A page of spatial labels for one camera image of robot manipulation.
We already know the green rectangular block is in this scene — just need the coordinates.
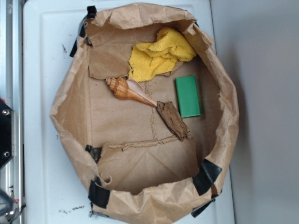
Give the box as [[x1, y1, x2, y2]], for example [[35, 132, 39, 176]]
[[175, 76, 201, 118]]

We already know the orange striped conch shell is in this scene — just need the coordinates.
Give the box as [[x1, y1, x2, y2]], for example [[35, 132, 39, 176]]
[[106, 77, 157, 108]]

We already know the yellow crumpled cloth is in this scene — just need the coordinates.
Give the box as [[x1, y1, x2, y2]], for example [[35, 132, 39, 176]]
[[128, 27, 197, 82]]

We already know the brown paper bag container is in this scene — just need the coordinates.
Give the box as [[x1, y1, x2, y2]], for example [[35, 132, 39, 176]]
[[50, 3, 239, 224]]

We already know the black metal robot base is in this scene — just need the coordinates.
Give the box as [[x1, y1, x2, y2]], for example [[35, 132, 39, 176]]
[[0, 98, 14, 170]]

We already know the brown wood bark piece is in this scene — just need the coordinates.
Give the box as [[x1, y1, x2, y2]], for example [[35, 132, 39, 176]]
[[157, 101, 190, 141]]

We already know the aluminium frame rail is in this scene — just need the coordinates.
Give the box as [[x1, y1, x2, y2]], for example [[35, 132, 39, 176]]
[[0, 0, 26, 224]]

